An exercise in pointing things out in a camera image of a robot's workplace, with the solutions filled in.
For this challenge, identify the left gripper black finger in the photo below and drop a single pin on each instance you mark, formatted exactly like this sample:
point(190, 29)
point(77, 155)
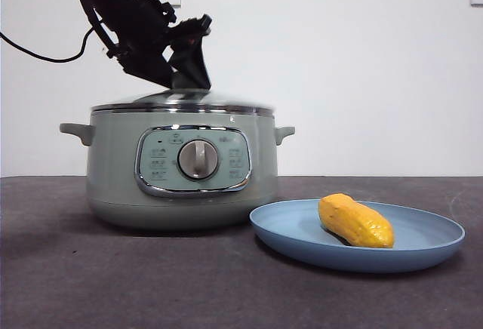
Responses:
point(192, 66)
point(149, 66)

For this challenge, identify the blue round plate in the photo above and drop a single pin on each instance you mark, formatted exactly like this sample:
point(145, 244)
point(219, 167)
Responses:
point(294, 231)

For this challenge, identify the glass lid with green knob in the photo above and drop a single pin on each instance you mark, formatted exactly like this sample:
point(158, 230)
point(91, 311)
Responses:
point(226, 103)

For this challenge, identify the pale green electric steamer pot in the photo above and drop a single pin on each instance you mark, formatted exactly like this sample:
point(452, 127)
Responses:
point(113, 163)

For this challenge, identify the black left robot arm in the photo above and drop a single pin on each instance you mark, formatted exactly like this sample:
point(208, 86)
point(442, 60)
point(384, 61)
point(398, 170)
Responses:
point(117, 4)

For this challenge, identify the yellow corn cob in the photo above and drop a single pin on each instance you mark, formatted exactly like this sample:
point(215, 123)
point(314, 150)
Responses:
point(354, 223)

